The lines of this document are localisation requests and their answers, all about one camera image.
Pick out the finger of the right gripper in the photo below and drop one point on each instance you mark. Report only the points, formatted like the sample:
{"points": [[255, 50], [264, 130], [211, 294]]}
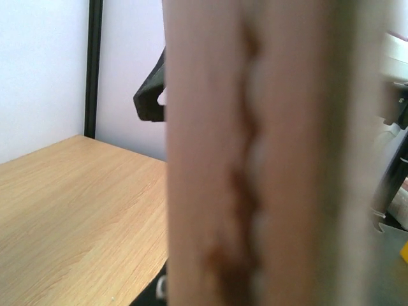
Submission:
{"points": [[146, 97]]}

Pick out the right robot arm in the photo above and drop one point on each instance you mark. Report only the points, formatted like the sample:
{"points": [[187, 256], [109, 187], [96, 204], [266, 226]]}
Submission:
{"points": [[392, 140]]}

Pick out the pink leather card holder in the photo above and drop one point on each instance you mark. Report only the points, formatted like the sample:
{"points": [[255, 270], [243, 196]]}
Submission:
{"points": [[270, 115]]}

